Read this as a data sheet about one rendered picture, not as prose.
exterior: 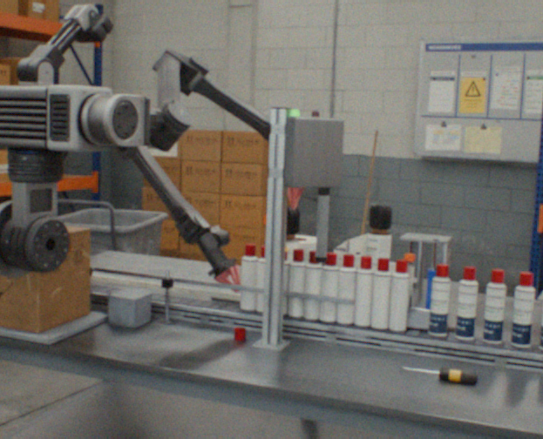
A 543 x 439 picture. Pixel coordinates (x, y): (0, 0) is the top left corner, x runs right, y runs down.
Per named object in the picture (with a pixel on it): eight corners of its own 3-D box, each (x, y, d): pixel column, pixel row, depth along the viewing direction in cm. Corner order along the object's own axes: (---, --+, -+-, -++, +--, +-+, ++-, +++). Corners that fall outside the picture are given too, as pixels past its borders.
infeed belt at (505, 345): (560, 361, 195) (562, 347, 195) (561, 371, 187) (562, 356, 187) (62, 291, 253) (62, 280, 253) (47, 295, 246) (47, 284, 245)
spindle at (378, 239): (390, 279, 272) (396, 203, 268) (385, 283, 264) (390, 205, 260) (368, 276, 275) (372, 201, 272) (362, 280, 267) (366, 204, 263)
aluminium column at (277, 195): (281, 342, 207) (291, 108, 199) (275, 347, 203) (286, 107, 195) (267, 341, 208) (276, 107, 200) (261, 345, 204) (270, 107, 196)
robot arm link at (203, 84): (170, 86, 215) (191, 60, 211) (170, 77, 220) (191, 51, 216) (279, 157, 235) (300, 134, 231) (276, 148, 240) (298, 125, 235)
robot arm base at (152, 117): (117, 145, 176) (118, 95, 174) (138, 144, 183) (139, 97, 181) (145, 145, 172) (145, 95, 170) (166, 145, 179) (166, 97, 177)
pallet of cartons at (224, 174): (301, 290, 642) (308, 133, 625) (263, 310, 566) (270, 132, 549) (183, 274, 687) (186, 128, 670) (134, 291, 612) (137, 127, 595)
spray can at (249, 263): (257, 307, 226) (260, 243, 223) (255, 312, 221) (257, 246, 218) (241, 307, 226) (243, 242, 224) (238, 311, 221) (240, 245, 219)
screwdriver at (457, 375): (477, 382, 180) (478, 371, 179) (476, 387, 177) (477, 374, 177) (399, 370, 187) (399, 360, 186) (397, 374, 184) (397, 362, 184)
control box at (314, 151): (342, 186, 204) (344, 119, 202) (292, 187, 194) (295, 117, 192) (320, 183, 212) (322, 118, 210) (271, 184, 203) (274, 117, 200)
